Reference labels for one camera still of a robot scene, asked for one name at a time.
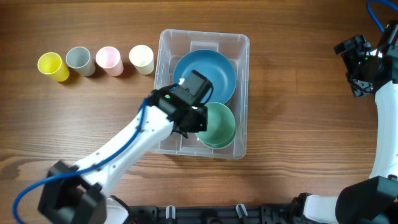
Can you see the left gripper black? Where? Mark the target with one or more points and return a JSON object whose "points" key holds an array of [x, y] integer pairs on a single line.
{"points": [[201, 123]]}

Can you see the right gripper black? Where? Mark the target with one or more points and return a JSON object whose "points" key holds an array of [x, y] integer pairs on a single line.
{"points": [[359, 88]]}

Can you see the green small bowl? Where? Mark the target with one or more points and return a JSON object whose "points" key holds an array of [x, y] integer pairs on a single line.
{"points": [[221, 145], [220, 125]]}

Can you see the dark blue bowl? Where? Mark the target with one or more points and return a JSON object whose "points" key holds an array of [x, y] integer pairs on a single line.
{"points": [[214, 66]]}

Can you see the pink plastic cup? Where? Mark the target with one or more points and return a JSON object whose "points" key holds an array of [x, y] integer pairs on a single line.
{"points": [[109, 59]]}

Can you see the grey plastic cup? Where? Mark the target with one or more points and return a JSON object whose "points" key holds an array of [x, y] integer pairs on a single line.
{"points": [[80, 60]]}

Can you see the yellow plastic cup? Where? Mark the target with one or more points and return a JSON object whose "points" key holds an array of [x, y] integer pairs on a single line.
{"points": [[52, 65]]}

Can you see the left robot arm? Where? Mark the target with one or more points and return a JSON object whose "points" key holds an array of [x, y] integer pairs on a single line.
{"points": [[81, 193]]}

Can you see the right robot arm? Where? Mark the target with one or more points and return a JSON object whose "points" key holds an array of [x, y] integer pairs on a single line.
{"points": [[373, 200]]}

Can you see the clear plastic storage container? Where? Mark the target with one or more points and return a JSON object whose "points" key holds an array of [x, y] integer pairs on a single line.
{"points": [[173, 45]]}

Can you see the cream plastic cup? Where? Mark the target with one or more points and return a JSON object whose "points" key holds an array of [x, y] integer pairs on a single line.
{"points": [[142, 57]]}

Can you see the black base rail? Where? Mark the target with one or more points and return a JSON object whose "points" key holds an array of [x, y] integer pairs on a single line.
{"points": [[263, 214]]}

